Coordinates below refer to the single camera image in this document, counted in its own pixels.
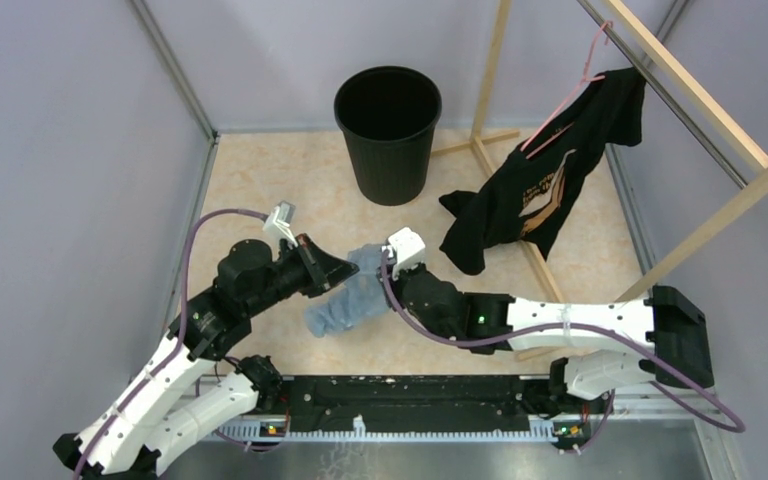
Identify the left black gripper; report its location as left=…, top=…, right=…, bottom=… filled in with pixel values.
left=247, top=232, right=360, bottom=316

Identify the light blue plastic trash bag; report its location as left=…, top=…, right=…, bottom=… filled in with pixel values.
left=304, top=244, right=390, bottom=338

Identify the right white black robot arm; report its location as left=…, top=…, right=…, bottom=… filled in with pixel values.
left=382, top=265, right=715, bottom=412

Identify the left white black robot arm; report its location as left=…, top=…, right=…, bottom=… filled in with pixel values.
left=53, top=234, right=359, bottom=479

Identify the black plastic trash bin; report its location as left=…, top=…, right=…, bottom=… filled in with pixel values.
left=333, top=65, right=442, bottom=207

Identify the black printed t-shirt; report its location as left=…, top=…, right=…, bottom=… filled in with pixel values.
left=439, top=68, right=646, bottom=275

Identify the pink clothes hanger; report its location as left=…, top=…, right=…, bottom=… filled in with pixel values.
left=519, top=20, right=613, bottom=153

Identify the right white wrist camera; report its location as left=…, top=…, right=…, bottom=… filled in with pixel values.
left=382, top=227, right=427, bottom=281

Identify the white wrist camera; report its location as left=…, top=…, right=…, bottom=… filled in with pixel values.
left=262, top=201, right=298, bottom=248
left=382, top=227, right=427, bottom=281

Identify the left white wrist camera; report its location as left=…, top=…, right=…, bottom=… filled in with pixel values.
left=262, top=201, right=298, bottom=248

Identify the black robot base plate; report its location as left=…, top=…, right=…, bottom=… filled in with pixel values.
left=219, top=374, right=587, bottom=436

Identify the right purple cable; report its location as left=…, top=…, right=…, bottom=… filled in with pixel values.
left=379, top=251, right=747, bottom=435

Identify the purple cable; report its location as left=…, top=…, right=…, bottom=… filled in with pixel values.
left=379, top=251, right=747, bottom=435
left=71, top=207, right=286, bottom=480

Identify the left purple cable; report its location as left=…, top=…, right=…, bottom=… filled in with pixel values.
left=71, top=207, right=286, bottom=480

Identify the grey cable duct rail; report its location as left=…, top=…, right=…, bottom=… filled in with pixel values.
left=204, top=416, right=558, bottom=445

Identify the metal clothes rail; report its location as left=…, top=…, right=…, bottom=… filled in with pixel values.
left=579, top=1, right=756, bottom=189

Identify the wooden clothes rack frame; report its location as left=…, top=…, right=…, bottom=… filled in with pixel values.
left=430, top=0, right=768, bottom=363

